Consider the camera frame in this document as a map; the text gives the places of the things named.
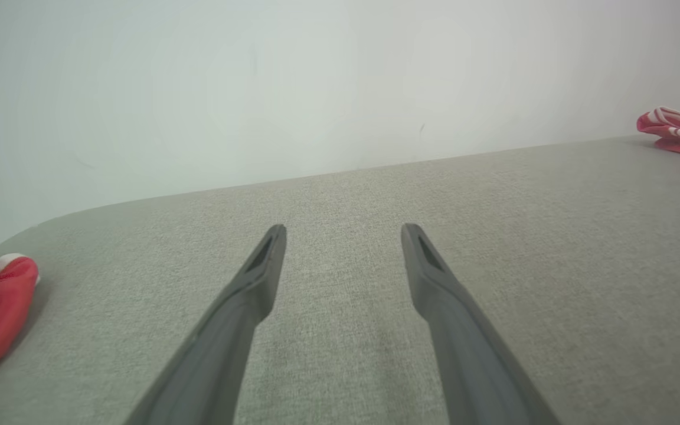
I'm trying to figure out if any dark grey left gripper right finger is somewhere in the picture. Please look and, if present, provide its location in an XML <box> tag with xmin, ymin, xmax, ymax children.
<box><xmin>401</xmin><ymin>223</ymin><xmax>560</xmax><ymax>425</ymax></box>

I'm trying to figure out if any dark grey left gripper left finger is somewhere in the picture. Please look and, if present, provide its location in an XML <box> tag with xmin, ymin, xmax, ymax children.
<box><xmin>125</xmin><ymin>224</ymin><xmax>287</xmax><ymax>425</ymax></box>

